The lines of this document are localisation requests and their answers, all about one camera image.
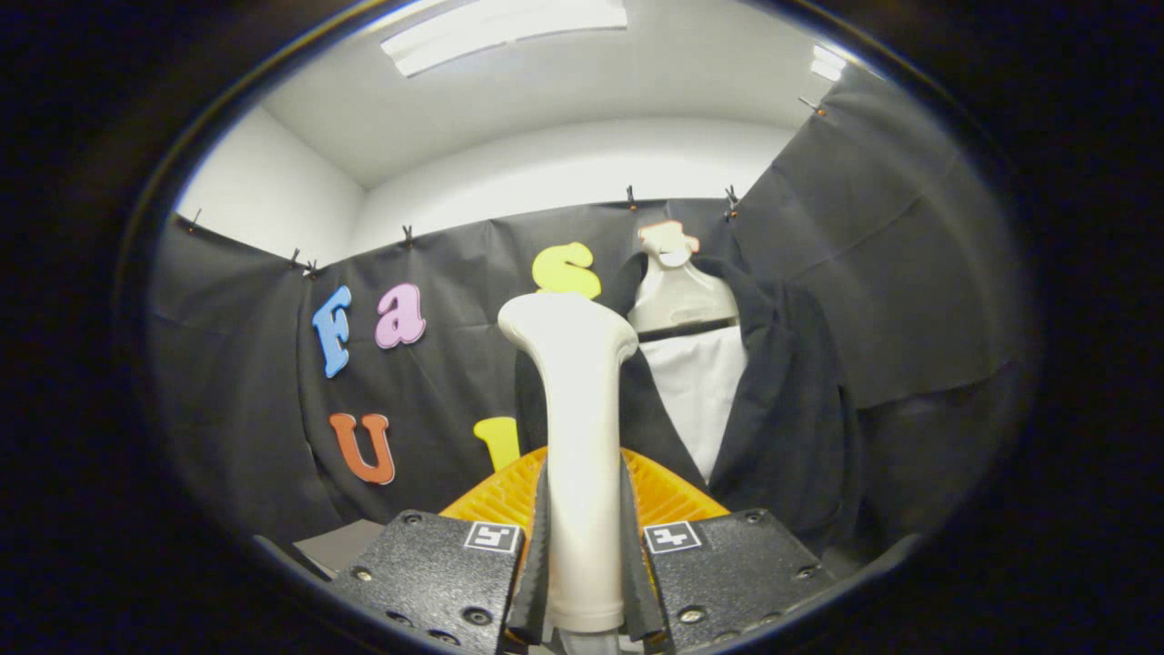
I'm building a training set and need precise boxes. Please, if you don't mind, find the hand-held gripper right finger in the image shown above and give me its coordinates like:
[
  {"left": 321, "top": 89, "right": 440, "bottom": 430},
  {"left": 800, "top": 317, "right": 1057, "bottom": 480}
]
[{"left": 620, "top": 446, "right": 839, "bottom": 655}]

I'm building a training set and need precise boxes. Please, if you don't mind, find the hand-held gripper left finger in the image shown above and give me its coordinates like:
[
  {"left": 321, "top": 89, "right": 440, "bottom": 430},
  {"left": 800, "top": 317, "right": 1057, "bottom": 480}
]
[{"left": 326, "top": 446, "right": 553, "bottom": 655}]

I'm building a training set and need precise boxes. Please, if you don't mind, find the white garment steamer head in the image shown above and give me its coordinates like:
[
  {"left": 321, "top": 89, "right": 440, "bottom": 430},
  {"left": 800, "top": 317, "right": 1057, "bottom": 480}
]
[{"left": 497, "top": 291, "right": 640, "bottom": 655}]

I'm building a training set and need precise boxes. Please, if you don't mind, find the black jacket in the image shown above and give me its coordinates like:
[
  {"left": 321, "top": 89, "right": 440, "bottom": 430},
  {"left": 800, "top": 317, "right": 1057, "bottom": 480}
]
[{"left": 514, "top": 255, "right": 865, "bottom": 556}]

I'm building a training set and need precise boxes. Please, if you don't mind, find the white clothes hanger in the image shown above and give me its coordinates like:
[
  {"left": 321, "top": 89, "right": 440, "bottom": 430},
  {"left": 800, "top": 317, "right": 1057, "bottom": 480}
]
[{"left": 627, "top": 241, "right": 739, "bottom": 336}]

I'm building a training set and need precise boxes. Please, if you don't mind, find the grey cabinet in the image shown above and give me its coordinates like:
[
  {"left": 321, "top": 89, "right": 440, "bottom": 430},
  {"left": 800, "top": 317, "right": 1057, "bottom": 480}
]
[{"left": 293, "top": 520, "right": 387, "bottom": 579}]

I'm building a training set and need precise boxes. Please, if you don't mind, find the long ceiling light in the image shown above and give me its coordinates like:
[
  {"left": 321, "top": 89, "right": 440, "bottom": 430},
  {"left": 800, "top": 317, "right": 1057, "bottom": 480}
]
[{"left": 380, "top": 0, "right": 628, "bottom": 78}]

